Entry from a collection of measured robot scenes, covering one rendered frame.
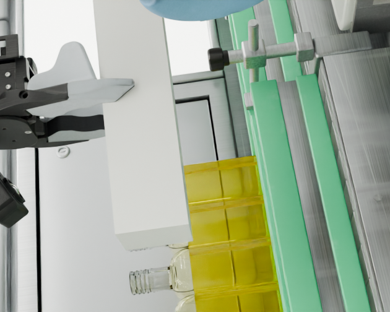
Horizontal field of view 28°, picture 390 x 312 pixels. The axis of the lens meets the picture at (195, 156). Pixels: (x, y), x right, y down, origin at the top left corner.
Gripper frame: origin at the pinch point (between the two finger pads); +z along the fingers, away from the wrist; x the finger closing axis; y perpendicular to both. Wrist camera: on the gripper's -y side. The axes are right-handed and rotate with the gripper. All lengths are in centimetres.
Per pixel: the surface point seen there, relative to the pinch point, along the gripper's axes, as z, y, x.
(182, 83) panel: 4, 25, 50
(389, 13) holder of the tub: 30.6, 16.6, 20.3
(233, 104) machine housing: 12, 21, 53
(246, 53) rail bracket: 12.7, 13.1, 18.6
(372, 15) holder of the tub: 28.5, 16.6, 20.2
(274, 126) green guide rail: 14.6, 4.0, 19.8
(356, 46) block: 25.6, 12.4, 19.4
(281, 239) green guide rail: 13.1, -9.7, 17.6
